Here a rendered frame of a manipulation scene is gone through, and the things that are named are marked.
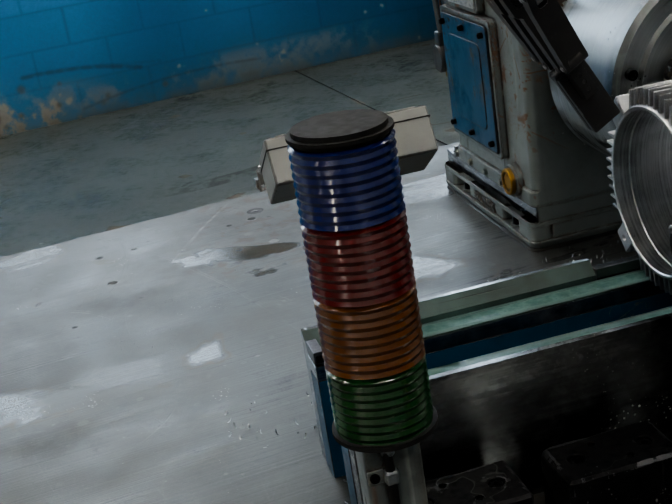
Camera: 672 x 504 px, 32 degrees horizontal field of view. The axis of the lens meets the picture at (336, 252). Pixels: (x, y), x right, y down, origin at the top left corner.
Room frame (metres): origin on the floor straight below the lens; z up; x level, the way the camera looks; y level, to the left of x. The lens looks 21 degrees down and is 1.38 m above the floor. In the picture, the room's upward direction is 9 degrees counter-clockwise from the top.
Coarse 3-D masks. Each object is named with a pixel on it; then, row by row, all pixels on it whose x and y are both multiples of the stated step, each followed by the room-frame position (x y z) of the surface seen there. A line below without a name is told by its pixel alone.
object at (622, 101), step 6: (618, 96) 1.05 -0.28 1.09; (624, 96) 1.05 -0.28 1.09; (618, 102) 1.05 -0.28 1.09; (624, 102) 1.05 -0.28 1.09; (624, 108) 1.04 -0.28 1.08; (618, 114) 1.05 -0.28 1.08; (618, 120) 1.05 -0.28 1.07; (624, 228) 1.05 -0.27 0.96; (624, 234) 1.05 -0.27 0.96; (624, 240) 1.05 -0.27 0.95; (624, 246) 1.05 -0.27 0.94; (630, 246) 1.04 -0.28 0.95
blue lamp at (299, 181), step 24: (384, 144) 0.61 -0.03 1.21; (312, 168) 0.61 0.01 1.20; (336, 168) 0.60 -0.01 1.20; (360, 168) 0.60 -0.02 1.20; (384, 168) 0.61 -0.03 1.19; (312, 192) 0.61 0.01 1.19; (336, 192) 0.60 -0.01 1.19; (360, 192) 0.60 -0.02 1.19; (384, 192) 0.61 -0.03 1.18; (312, 216) 0.61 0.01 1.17; (336, 216) 0.60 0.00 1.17; (360, 216) 0.60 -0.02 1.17; (384, 216) 0.61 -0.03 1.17
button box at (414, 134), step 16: (384, 112) 1.16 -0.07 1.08; (400, 112) 1.16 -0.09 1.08; (416, 112) 1.16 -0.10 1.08; (400, 128) 1.15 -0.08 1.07; (416, 128) 1.16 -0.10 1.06; (432, 128) 1.16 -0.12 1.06; (272, 144) 1.13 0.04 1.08; (400, 144) 1.14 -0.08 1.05; (416, 144) 1.15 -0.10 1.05; (432, 144) 1.15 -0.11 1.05; (272, 160) 1.12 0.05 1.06; (288, 160) 1.13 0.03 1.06; (400, 160) 1.14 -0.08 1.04; (416, 160) 1.16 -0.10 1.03; (272, 176) 1.12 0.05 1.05; (288, 176) 1.12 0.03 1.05; (272, 192) 1.14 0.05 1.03; (288, 192) 1.14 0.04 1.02
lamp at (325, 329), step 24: (336, 312) 0.61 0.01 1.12; (360, 312) 0.60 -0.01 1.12; (384, 312) 0.60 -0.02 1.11; (408, 312) 0.61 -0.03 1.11; (336, 336) 0.61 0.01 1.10; (360, 336) 0.60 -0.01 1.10; (384, 336) 0.60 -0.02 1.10; (408, 336) 0.61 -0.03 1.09; (336, 360) 0.61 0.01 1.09; (360, 360) 0.60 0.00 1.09; (384, 360) 0.60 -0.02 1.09; (408, 360) 0.61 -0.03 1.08
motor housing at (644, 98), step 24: (648, 96) 0.99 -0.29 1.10; (624, 120) 1.04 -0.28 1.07; (648, 120) 1.05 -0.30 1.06; (624, 144) 1.06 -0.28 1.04; (648, 144) 1.07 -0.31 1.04; (624, 168) 1.07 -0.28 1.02; (648, 168) 1.07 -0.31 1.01; (624, 192) 1.06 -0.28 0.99; (648, 192) 1.07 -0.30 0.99; (624, 216) 1.05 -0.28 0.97; (648, 216) 1.05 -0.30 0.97; (648, 240) 1.04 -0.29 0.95; (648, 264) 1.01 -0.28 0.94
